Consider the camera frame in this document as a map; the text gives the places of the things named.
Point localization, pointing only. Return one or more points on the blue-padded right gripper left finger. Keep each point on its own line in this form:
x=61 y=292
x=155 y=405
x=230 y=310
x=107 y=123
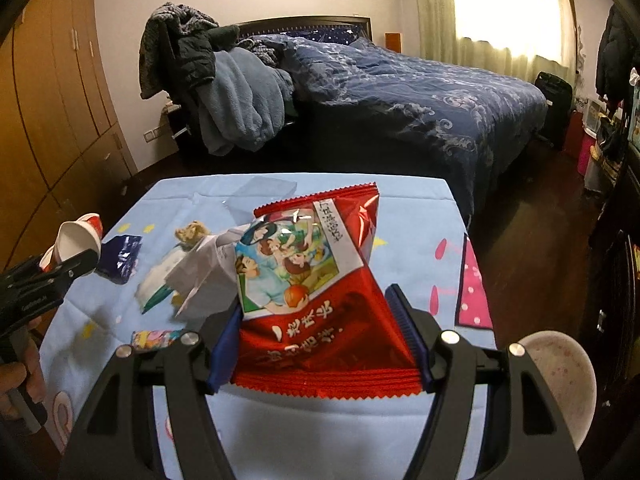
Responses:
x=221 y=336

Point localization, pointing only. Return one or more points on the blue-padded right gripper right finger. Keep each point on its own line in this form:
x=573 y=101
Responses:
x=420 y=331

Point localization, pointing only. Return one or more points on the red white paper cup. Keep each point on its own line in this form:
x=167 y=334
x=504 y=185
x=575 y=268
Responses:
x=74 y=237

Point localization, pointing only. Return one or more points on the red snack bag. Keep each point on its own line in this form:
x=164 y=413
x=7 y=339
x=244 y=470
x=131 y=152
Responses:
x=315 y=322

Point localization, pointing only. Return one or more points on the white pink-speckled trash bin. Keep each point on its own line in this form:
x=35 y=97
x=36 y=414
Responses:
x=570 y=376

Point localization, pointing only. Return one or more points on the person's left hand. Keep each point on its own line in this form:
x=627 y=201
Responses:
x=26 y=371

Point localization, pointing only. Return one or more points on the crumpled white paper tissue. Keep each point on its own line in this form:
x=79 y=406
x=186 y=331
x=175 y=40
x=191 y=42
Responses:
x=205 y=278

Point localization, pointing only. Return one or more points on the colourful candy wrapper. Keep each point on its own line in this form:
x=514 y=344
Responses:
x=151 y=340

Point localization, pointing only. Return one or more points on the light blue cartoon tablecloth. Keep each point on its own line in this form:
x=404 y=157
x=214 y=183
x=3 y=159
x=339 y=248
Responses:
x=419 y=244

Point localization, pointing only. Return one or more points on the dark blue foil wrapper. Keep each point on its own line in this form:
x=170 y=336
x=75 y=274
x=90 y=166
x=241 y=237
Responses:
x=118 y=258

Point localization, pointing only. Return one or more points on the brown wooden wardrobe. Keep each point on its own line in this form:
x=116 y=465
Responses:
x=63 y=153

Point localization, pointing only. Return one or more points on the dark wooden dresser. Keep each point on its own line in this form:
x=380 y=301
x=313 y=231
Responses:
x=611 y=451

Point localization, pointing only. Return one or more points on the dark blue patterned duvet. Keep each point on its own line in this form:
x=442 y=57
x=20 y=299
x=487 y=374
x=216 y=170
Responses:
x=459 y=123

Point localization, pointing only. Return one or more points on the black suitcase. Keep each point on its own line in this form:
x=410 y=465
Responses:
x=559 y=97

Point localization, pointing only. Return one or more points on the dark grey jacket pile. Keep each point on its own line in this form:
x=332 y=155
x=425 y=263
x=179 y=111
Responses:
x=177 y=49

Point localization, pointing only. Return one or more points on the orange wooden nightstand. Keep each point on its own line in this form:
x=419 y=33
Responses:
x=393 y=41

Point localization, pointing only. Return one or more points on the dark wooden bed headboard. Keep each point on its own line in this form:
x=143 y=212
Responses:
x=360 y=26

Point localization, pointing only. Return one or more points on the pale green window curtain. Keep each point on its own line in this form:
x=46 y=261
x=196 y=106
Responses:
x=518 y=38

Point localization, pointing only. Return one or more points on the dark hanging coat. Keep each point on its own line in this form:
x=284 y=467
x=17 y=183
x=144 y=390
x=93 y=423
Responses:
x=618 y=54

